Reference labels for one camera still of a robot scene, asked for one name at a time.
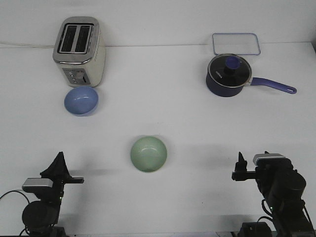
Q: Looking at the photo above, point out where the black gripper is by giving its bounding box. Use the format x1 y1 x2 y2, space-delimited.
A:
232 151 293 190
40 152 84 198

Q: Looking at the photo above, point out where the blue bowl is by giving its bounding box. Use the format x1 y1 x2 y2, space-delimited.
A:
64 86 99 117

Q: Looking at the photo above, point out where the green bowl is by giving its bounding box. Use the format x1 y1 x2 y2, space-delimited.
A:
130 136 167 173

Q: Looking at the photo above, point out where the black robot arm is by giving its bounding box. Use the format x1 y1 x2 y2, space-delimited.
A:
232 152 316 237
22 152 84 237

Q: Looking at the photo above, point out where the dark blue saucepan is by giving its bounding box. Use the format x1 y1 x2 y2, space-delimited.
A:
206 73 297 97

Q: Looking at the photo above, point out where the glass pot lid blue knob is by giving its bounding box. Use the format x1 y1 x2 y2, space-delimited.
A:
208 54 252 88

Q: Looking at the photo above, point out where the clear container lid blue rim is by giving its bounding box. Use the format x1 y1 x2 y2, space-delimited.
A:
212 33 261 56

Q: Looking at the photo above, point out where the silver two-slot toaster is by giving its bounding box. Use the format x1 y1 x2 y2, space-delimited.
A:
52 16 106 87

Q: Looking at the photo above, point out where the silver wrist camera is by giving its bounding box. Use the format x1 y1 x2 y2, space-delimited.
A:
253 153 285 166
22 178 53 194

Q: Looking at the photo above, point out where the white toaster power cord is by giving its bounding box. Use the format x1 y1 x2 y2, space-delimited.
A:
0 40 56 48

